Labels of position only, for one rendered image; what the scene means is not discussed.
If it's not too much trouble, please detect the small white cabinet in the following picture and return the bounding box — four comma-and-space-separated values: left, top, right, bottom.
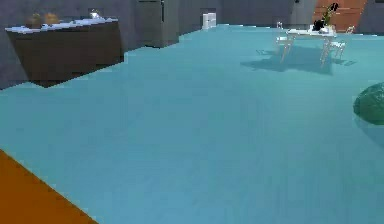
202, 12, 218, 31

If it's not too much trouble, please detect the grey fridge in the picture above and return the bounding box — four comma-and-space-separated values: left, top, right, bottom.
134, 0, 181, 49

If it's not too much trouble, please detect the white chair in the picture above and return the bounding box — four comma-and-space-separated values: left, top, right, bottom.
328, 25, 356, 60
274, 21, 294, 54

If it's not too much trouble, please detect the dark brown kitchen counter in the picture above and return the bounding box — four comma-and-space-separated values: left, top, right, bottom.
4, 17, 125, 89

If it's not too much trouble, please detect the white dining table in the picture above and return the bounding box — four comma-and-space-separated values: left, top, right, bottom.
279, 25, 338, 68

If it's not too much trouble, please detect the black potted house plant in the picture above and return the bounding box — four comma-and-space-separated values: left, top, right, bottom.
312, 2, 340, 34

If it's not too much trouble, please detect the golden round loaf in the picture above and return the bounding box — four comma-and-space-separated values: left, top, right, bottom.
43, 12, 61, 26

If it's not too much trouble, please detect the orange wooden door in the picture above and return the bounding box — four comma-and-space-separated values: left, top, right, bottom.
311, 0, 368, 33

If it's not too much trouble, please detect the green round cushion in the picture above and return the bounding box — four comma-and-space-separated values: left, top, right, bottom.
352, 81, 384, 126

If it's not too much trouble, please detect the brown round loaf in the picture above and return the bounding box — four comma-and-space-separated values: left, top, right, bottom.
25, 12, 44, 29

